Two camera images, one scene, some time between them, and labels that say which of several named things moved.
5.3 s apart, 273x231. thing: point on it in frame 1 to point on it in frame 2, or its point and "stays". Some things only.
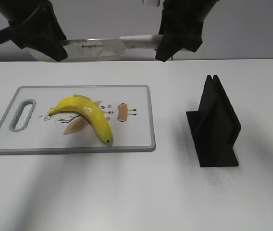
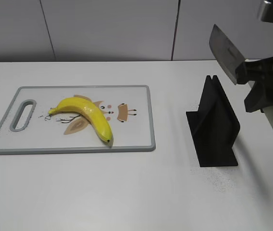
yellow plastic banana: (80, 105) stays
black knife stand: (215, 128) stays
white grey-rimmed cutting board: (26, 127) stays
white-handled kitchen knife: (100, 49) to (230, 59)
